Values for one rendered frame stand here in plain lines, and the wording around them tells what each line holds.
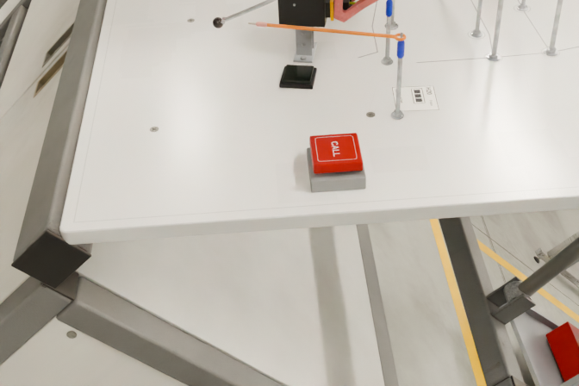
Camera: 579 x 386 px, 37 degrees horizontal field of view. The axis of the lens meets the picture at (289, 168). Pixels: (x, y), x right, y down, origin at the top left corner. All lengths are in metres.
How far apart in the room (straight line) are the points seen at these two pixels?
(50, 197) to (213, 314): 0.28
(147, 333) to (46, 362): 0.12
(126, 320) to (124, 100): 0.26
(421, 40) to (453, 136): 0.20
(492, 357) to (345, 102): 0.41
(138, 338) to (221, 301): 0.17
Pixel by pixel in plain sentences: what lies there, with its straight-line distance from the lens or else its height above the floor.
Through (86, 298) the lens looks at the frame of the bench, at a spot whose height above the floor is 0.80.
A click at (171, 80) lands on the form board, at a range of 1.06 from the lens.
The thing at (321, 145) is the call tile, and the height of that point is 1.09.
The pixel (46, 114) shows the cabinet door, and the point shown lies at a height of 0.69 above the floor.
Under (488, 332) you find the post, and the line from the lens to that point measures 1.22.
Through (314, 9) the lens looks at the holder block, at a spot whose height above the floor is 1.12.
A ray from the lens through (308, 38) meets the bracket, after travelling 1.07.
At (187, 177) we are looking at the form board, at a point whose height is 0.96.
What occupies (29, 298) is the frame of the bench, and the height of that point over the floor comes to 0.77.
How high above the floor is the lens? 1.42
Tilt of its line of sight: 25 degrees down
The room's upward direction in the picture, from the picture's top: 50 degrees clockwise
